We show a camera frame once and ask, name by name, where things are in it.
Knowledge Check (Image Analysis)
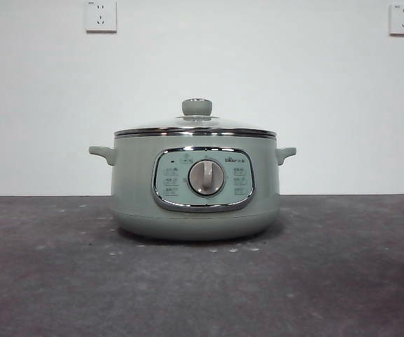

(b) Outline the glass lid with green knob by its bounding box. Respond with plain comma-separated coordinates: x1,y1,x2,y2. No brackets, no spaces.
114,98,278,138

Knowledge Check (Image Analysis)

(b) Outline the pale green electric pot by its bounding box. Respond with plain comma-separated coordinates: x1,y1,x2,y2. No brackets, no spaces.
88,134,298,242

